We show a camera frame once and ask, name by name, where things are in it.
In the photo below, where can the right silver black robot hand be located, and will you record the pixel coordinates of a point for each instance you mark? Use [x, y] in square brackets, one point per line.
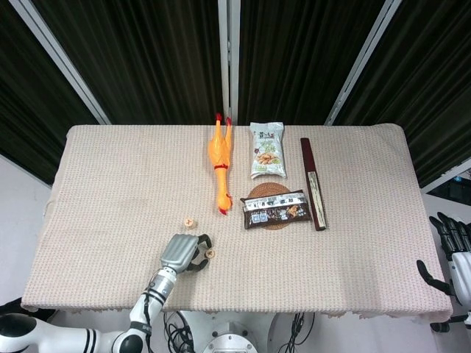
[461, 276]

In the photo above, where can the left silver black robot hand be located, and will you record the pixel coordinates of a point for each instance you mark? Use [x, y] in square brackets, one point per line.
[178, 252]

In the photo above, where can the black stand foot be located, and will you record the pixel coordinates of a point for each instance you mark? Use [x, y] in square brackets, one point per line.
[441, 325]

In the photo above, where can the beige waffle tablecloth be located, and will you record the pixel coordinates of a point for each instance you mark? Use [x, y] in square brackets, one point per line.
[129, 165]

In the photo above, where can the brown snack bag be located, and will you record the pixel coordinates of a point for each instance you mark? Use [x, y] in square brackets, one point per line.
[276, 213]

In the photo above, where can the white grey robot torso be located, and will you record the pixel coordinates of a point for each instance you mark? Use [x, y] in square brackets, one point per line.
[230, 343]

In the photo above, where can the yellow rubber chicken toy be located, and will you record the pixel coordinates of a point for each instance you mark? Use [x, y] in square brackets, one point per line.
[219, 154]

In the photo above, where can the round woven rattan coaster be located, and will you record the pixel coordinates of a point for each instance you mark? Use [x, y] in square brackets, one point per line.
[268, 189]

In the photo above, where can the white snack bag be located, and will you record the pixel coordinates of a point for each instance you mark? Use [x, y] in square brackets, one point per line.
[268, 154]

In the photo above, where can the dark red folded fan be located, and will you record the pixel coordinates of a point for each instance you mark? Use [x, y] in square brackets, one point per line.
[311, 176]

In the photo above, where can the black fabric bag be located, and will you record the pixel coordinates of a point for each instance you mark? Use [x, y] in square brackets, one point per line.
[14, 307]

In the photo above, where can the dark curtain panel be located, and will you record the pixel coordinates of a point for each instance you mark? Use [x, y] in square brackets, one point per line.
[301, 55]
[140, 55]
[25, 110]
[434, 92]

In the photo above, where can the grey aluminium frame rail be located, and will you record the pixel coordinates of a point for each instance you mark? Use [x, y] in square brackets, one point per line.
[447, 176]

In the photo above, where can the grey aluminium frame post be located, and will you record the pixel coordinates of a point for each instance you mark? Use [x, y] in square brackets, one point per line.
[59, 59]
[229, 55]
[364, 59]

